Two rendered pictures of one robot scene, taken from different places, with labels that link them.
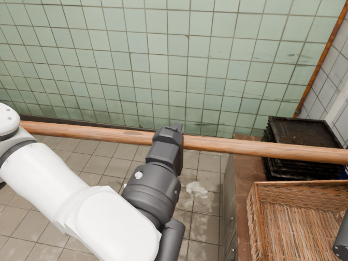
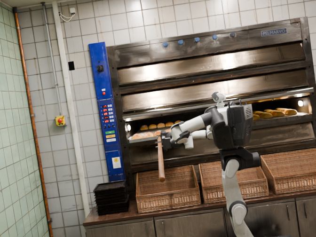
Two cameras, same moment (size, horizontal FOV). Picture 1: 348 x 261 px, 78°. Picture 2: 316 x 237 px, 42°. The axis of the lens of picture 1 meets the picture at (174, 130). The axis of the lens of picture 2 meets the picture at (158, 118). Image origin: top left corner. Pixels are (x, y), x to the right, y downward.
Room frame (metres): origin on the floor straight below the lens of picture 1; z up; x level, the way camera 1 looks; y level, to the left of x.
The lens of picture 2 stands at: (0.77, 3.19, 1.56)
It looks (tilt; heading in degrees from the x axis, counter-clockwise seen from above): 3 degrees down; 262
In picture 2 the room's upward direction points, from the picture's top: 8 degrees counter-clockwise
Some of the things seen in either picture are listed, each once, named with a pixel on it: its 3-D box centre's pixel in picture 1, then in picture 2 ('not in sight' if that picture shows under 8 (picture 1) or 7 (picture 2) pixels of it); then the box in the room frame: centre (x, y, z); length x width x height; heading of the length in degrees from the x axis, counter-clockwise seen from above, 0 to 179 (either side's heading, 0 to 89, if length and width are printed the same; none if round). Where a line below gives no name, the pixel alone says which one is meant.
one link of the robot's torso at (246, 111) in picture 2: not in sight; (231, 124); (-0.21, 0.18, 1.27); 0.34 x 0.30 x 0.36; 52
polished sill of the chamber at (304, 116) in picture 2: not in sight; (218, 128); (-0.37, -0.72, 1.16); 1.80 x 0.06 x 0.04; 170
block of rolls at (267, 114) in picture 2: not in sight; (267, 113); (-1.02, -1.02, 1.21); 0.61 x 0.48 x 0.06; 80
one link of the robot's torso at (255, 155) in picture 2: not in sight; (239, 158); (-0.25, 0.16, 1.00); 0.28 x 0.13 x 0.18; 171
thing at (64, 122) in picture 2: not in sight; (61, 120); (1.11, -0.92, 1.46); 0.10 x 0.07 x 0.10; 170
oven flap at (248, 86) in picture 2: not in sight; (213, 90); (-0.37, -0.69, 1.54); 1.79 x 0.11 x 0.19; 170
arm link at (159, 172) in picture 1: (159, 172); (170, 142); (0.24, 0.03, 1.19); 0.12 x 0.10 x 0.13; 164
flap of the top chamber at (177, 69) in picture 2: not in sight; (209, 63); (-0.37, -0.69, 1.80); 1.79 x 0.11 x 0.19; 170
